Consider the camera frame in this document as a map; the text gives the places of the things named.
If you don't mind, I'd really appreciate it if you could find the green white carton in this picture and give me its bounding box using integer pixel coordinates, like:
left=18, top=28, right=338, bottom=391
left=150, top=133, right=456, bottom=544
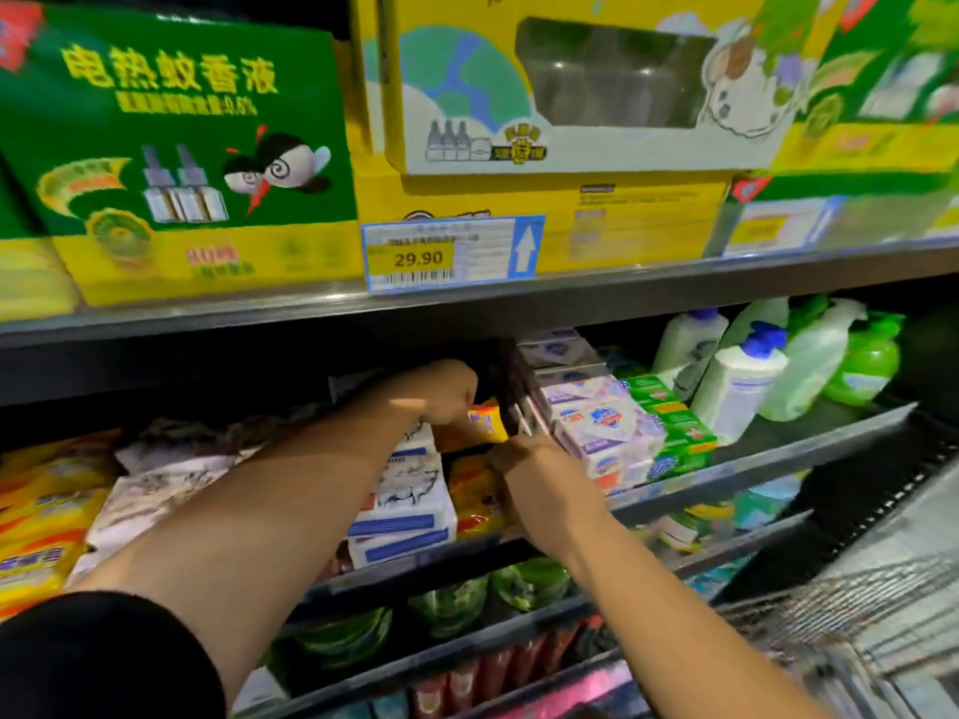
left=232, top=666, right=290, bottom=716

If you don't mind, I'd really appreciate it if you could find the pink flat pack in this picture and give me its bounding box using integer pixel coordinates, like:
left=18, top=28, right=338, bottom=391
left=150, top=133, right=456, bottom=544
left=494, top=658, right=638, bottom=719

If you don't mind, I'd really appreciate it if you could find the stack of white orange soap boxes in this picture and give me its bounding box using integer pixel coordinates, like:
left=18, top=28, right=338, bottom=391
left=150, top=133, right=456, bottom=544
left=348, top=423, right=461, bottom=572

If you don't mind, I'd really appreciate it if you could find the person's left forearm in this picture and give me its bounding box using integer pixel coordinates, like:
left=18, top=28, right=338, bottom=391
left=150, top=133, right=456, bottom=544
left=67, top=381, right=440, bottom=701

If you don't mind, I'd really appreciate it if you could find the person's left hand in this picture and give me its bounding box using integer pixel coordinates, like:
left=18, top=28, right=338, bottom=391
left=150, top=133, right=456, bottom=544
left=352, top=359, right=481, bottom=437

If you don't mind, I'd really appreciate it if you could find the flat yellow box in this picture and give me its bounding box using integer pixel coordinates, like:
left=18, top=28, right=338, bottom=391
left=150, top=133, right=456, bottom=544
left=348, top=127, right=736, bottom=279

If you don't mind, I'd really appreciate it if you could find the pale green hand sanitizer bottle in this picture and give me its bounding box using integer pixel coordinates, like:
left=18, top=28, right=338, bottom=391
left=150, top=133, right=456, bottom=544
left=719, top=296, right=791, bottom=354

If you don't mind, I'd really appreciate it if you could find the green yellow cartoon box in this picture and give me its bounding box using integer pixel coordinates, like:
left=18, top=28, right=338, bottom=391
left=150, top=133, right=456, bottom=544
left=771, top=0, right=959, bottom=177

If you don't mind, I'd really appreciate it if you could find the stack of floral soap boxes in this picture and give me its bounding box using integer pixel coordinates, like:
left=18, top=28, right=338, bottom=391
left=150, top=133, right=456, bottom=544
left=67, top=418, right=260, bottom=587

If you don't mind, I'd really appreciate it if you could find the yellow soap packet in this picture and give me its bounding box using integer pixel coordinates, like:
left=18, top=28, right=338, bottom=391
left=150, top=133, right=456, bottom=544
left=462, top=399, right=511, bottom=444
left=0, top=538, right=92, bottom=620
left=0, top=493, right=110, bottom=557
left=0, top=430, right=122, bottom=473
left=0, top=459, right=119, bottom=510

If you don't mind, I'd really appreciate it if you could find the wire basket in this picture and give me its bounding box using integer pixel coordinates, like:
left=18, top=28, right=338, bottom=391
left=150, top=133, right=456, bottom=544
left=569, top=553, right=959, bottom=719

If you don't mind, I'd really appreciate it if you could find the large yellow box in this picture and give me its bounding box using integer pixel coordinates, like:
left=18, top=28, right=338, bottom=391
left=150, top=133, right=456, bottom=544
left=352, top=0, right=818, bottom=177

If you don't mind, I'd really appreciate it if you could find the white blue price tag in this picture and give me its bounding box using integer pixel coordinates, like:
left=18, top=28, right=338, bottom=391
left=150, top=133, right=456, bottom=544
left=361, top=215, right=547, bottom=294
left=723, top=197, right=844, bottom=259

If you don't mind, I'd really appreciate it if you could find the stack of green soap boxes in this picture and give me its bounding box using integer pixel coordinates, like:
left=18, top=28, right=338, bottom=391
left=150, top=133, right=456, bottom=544
left=626, top=373, right=721, bottom=482

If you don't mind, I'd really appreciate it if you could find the stack of white purple soap boxes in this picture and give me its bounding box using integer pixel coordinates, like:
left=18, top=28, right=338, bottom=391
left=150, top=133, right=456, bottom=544
left=516, top=329, right=668, bottom=495

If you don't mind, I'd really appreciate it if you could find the white hand sanitizer bottle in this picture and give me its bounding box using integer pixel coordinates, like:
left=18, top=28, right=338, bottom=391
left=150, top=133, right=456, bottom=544
left=689, top=325, right=791, bottom=446
left=651, top=307, right=731, bottom=392

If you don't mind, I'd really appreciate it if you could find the bright green hand sanitizer bottle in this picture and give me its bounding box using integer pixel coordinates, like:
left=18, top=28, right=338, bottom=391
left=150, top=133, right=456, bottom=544
left=824, top=311, right=905, bottom=408

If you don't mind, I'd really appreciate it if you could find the person's right forearm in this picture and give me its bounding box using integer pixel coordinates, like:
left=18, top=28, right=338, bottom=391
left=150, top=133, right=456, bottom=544
left=543, top=513, right=841, bottom=719

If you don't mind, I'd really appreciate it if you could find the row of red tubes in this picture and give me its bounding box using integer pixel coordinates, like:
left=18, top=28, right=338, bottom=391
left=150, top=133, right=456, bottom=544
left=412, top=613, right=586, bottom=719

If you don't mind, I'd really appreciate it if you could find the person's right hand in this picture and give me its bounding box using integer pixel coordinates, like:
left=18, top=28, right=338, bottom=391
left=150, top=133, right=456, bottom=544
left=486, top=433, right=611, bottom=563

